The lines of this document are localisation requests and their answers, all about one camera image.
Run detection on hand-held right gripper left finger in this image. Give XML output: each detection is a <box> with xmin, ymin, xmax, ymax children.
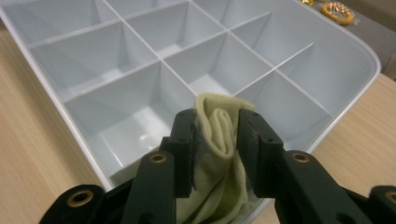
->
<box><xmin>120</xmin><ymin>108</ymin><xmax>196</xmax><ymax>224</ymax></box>

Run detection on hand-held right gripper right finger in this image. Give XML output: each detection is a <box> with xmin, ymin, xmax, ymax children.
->
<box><xmin>237</xmin><ymin>108</ymin><xmax>372</xmax><ymax>224</ymax></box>

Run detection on pale green sock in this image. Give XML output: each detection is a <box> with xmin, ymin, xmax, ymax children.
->
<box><xmin>175</xmin><ymin>91</ymin><xmax>257</xmax><ymax>224</ymax></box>

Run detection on white divided storage box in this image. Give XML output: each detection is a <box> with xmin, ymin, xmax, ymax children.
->
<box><xmin>0</xmin><ymin>0</ymin><xmax>383</xmax><ymax>224</ymax></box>

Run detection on yellow round object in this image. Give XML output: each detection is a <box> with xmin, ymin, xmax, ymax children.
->
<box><xmin>319</xmin><ymin>1</ymin><xmax>356</xmax><ymax>26</ymax></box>

